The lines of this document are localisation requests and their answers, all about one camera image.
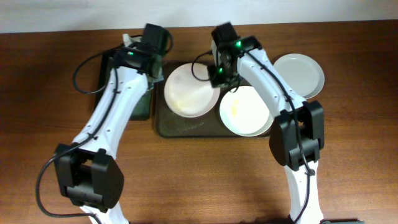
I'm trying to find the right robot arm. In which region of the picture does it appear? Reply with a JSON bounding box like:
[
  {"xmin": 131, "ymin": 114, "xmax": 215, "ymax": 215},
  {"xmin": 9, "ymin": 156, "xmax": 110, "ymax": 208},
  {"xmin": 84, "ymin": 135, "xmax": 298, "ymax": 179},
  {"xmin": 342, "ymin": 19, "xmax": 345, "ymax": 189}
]
[{"xmin": 208, "ymin": 22, "xmax": 325, "ymax": 224}]

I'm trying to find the grey plate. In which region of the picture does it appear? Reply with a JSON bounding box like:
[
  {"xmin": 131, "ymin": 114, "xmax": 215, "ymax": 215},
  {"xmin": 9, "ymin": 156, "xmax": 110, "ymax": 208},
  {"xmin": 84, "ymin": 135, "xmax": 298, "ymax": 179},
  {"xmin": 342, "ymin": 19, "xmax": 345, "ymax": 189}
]
[{"xmin": 274, "ymin": 54, "xmax": 325, "ymax": 99}]

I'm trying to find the dark brown serving tray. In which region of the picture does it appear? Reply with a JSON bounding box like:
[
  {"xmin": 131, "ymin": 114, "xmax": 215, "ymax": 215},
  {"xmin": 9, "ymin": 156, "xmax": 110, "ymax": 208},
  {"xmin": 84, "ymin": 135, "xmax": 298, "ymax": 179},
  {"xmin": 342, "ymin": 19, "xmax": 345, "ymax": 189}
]
[{"xmin": 155, "ymin": 62, "xmax": 270, "ymax": 138}]

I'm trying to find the pink white plate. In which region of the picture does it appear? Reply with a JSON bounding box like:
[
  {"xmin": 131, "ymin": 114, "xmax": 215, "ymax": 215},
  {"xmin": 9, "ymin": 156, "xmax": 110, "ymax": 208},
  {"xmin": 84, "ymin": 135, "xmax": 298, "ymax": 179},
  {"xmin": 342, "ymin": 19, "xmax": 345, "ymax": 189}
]
[{"xmin": 164, "ymin": 63, "xmax": 220, "ymax": 118}]

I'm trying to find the pale green plate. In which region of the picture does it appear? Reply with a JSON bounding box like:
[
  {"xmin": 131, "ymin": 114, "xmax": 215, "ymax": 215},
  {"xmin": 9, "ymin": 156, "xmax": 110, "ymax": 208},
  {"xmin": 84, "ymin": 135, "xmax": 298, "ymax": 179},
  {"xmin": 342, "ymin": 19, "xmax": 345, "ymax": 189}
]
[{"xmin": 219, "ymin": 86, "xmax": 274, "ymax": 137}]

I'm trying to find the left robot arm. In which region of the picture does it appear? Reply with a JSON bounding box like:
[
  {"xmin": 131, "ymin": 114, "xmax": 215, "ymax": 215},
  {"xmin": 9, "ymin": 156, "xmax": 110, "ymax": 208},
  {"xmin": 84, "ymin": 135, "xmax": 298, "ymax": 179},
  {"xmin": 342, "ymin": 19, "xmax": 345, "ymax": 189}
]
[{"xmin": 54, "ymin": 24, "xmax": 173, "ymax": 223}]

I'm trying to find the black water tray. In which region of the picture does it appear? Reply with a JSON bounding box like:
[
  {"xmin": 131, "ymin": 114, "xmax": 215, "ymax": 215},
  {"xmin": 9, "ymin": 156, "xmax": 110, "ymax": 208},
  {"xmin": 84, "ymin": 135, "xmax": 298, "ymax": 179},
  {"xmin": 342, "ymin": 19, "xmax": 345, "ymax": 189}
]
[{"xmin": 98, "ymin": 53, "xmax": 152, "ymax": 121}]

